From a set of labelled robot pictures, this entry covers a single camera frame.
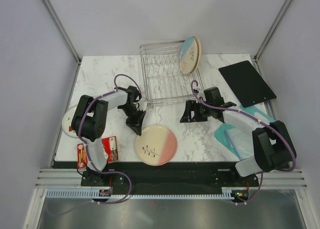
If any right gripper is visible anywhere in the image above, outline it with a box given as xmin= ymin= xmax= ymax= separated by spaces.
xmin=179 ymin=100 xmax=213 ymax=123

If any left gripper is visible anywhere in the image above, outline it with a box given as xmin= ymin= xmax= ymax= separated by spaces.
xmin=119 ymin=104 xmax=146 ymax=136

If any pink and cream plate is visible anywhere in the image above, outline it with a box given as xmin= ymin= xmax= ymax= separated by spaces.
xmin=134 ymin=125 xmax=178 ymax=166

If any metal wire dish rack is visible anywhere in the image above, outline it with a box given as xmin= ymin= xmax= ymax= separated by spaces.
xmin=139 ymin=40 xmax=204 ymax=106

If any green and cream plate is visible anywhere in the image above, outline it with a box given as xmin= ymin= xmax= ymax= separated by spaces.
xmin=191 ymin=36 xmax=202 ymax=73

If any blue and cream plate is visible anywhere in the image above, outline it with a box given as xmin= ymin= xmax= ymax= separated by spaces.
xmin=179 ymin=36 xmax=198 ymax=75

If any watermelon pattern plate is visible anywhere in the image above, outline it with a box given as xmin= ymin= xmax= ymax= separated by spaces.
xmin=61 ymin=105 xmax=78 ymax=138

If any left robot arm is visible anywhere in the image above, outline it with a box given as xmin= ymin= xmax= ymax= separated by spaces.
xmin=71 ymin=86 xmax=146 ymax=187

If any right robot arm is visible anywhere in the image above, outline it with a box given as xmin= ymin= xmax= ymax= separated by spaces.
xmin=180 ymin=87 xmax=297 ymax=186

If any red instruction card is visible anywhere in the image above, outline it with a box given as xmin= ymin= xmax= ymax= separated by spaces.
xmin=77 ymin=136 xmax=119 ymax=171

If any black square mat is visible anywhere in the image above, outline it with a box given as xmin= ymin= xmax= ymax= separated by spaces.
xmin=218 ymin=60 xmax=277 ymax=108

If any teal cutting mat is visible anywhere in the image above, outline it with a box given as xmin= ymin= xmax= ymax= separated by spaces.
xmin=214 ymin=105 xmax=275 ymax=160

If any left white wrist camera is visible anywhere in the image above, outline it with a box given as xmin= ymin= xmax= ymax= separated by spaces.
xmin=138 ymin=101 xmax=148 ymax=111

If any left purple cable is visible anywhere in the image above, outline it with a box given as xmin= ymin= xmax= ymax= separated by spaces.
xmin=46 ymin=73 xmax=145 ymax=216

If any white slotted cable duct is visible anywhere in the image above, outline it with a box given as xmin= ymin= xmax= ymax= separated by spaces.
xmin=46 ymin=186 xmax=251 ymax=199

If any left aluminium frame post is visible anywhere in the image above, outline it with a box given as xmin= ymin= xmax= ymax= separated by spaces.
xmin=34 ymin=0 xmax=83 ymax=65

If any aluminium frame post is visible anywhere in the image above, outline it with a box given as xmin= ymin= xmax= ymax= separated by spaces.
xmin=34 ymin=0 xmax=83 ymax=65
xmin=252 ymin=0 xmax=294 ymax=63

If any right aluminium frame post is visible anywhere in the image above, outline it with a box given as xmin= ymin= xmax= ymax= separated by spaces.
xmin=252 ymin=0 xmax=294 ymax=63

